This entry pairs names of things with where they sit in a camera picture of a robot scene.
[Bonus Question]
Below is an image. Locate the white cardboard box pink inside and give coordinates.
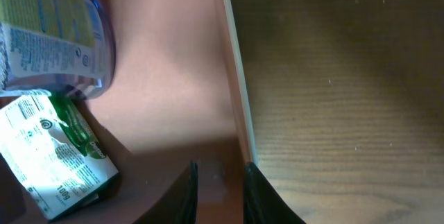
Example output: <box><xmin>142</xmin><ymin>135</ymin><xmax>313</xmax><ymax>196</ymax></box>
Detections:
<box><xmin>1</xmin><ymin>0</ymin><xmax>252</xmax><ymax>223</ymax></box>

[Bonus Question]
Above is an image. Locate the green white soap pack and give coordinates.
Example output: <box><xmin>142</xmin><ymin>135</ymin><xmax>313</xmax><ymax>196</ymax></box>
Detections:
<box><xmin>1</xmin><ymin>96</ymin><xmax>119</xmax><ymax>221</ymax></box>

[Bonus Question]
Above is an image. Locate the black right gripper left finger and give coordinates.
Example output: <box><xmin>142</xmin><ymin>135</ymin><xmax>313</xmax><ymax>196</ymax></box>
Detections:
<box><xmin>133</xmin><ymin>162</ymin><xmax>198</xmax><ymax>224</ymax></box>

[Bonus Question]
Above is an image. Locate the clear spray bottle blue liquid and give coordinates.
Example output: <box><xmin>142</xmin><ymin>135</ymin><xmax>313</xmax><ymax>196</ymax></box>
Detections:
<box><xmin>1</xmin><ymin>0</ymin><xmax>116</xmax><ymax>99</ymax></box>

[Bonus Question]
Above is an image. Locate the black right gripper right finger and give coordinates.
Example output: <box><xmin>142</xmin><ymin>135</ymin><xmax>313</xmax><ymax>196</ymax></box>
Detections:
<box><xmin>243</xmin><ymin>162</ymin><xmax>305</xmax><ymax>224</ymax></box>

